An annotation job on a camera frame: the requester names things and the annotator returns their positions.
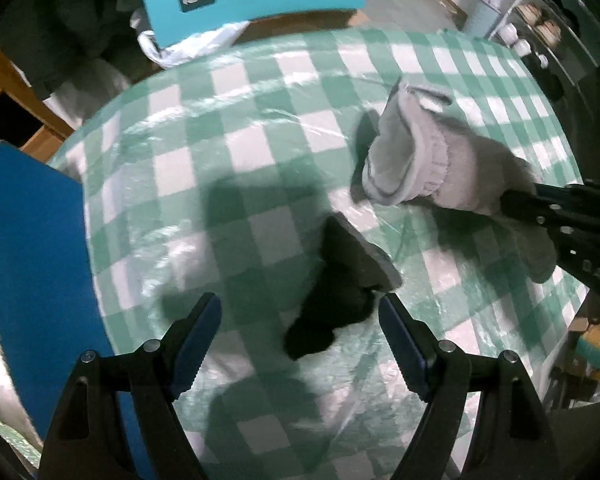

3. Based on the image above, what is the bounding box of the pale blue trash bin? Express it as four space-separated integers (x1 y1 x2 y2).
462 0 506 41

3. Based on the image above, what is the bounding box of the metal shoe rack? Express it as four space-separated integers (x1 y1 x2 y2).
490 0 600 106

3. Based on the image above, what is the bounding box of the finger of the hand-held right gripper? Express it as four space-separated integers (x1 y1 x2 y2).
499 190 588 235
534 180 600 202

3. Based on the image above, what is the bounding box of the dark grey sock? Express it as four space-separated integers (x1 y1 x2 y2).
284 211 402 361

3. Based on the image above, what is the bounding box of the white plastic bag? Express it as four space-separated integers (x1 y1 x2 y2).
130 7 253 71

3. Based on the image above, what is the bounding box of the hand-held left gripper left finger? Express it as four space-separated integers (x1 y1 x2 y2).
39 292 223 480

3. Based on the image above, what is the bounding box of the wooden louvered cabinet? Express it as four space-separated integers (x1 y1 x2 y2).
0 35 76 156

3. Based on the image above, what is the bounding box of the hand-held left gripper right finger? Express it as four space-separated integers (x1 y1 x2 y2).
377 292 561 480

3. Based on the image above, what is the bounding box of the blue-edged cardboard box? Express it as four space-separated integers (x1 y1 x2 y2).
0 140 136 480

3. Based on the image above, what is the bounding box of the dark jacket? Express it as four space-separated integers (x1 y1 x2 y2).
0 0 156 101

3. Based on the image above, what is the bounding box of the green checkered tablecloth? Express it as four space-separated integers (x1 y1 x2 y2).
45 27 588 480

